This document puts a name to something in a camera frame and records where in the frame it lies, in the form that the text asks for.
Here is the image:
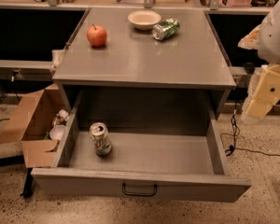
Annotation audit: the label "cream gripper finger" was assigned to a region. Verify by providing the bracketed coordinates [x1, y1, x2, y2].
[238, 25, 260, 49]
[242, 64, 280, 119]

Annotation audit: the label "7up can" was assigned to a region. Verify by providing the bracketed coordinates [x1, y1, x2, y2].
[89, 122, 112, 156]

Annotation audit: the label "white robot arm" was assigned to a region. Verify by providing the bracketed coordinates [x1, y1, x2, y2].
[238, 0, 280, 124]

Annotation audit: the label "grey cabinet counter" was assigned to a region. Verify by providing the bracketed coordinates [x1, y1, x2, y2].
[51, 7, 237, 120]

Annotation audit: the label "green can lying down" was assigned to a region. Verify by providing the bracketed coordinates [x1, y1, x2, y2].
[152, 18, 180, 41]

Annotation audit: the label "open grey top drawer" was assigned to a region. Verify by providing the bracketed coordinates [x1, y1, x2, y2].
[32, 88, 251, 203]

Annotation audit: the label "black power adapter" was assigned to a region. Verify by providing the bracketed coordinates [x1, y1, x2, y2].
[243, 63, 255, 75]

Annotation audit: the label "white ceramic bowl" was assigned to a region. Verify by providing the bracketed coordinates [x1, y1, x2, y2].
[128, 10, 161, 31]

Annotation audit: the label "red apple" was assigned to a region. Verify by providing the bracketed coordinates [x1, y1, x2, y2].
[87, 24, 107, 48]

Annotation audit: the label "white cups in box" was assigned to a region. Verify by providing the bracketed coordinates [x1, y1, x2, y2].
[49, 109, 69, 140]

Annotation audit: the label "brown cardboard box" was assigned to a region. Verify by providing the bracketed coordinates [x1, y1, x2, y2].
[0, 84, 65, 168]

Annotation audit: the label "black floor cable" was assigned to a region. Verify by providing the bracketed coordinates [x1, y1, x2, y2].
[219, 101, 280, 160]

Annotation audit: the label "black drawer handle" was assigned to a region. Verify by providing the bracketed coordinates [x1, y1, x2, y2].
[121, 183, 158, 197]

